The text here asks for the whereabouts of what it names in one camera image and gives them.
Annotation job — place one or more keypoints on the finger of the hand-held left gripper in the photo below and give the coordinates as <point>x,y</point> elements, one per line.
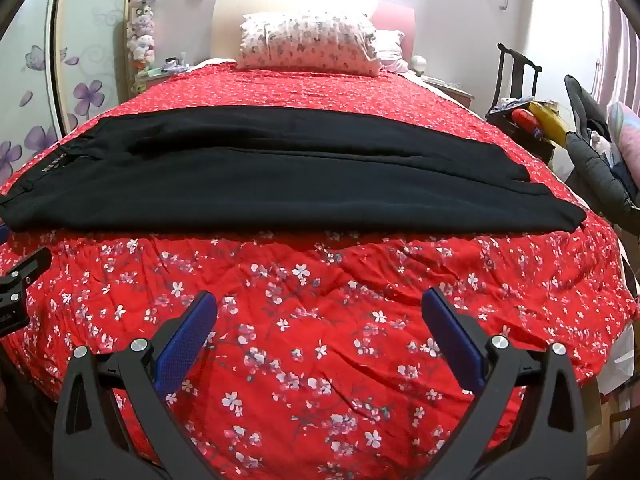
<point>20,280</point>

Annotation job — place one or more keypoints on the black pants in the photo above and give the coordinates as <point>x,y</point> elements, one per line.
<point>300,185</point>

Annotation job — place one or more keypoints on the black chair with items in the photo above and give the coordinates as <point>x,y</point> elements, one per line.
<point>505,75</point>

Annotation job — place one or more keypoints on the pink curtain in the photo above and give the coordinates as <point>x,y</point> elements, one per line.
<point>622,45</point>

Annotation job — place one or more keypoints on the white round lamp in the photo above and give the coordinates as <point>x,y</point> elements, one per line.
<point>419,64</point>

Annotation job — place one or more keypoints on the white pillow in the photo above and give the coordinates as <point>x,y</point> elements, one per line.
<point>392,50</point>

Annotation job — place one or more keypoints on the light wooden bedside table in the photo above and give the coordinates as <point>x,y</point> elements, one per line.
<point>450,90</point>

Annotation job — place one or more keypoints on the grey padded jacket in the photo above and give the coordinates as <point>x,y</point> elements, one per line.
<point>595,170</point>

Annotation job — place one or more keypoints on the wardrobe with purple flower doors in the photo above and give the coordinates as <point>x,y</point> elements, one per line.
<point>90,60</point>

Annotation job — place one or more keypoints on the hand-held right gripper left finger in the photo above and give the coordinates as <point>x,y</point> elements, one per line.
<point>187,340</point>

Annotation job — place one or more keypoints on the yellow bag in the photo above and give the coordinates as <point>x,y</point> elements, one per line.
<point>547,122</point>

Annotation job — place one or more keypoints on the floral print pillow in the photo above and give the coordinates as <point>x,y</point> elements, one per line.
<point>305,42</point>

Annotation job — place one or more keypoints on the cluttered bedside table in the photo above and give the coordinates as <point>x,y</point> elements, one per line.
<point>155,77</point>

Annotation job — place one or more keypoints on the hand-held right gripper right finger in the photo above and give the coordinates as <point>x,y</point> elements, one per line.
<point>452,340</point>

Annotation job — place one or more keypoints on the tube of plush toys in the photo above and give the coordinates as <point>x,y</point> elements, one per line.
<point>142,35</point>

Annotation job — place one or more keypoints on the pastel cushion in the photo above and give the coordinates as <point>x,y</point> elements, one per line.
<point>625,132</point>

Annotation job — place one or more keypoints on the red toy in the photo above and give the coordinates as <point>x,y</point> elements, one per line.
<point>524,120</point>

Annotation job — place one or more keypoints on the red floral blanket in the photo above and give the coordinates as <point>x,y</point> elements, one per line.
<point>325,310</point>

